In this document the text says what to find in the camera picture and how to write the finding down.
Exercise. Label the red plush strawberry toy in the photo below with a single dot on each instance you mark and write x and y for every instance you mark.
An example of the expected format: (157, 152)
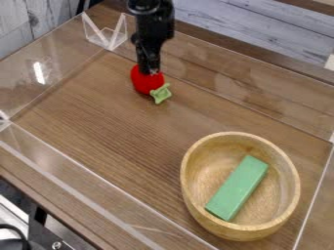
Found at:
(151, 85)

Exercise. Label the green rectangular block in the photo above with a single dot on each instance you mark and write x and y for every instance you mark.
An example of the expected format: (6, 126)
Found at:
(230, 197)

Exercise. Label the clear acrylic corner bracket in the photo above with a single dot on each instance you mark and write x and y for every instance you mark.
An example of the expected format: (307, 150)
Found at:
(105, 37)

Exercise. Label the clear acrylic tray wall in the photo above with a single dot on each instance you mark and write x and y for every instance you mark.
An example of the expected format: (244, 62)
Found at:
(93, 150)

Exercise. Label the black metal table frame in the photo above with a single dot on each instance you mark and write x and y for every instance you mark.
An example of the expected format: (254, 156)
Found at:
(48, 234)

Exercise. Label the oval wooden bowl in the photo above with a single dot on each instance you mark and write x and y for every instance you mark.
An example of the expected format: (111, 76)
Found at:
(207, 164)

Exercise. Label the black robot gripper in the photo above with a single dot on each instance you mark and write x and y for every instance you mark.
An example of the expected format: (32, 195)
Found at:
(155, 28)

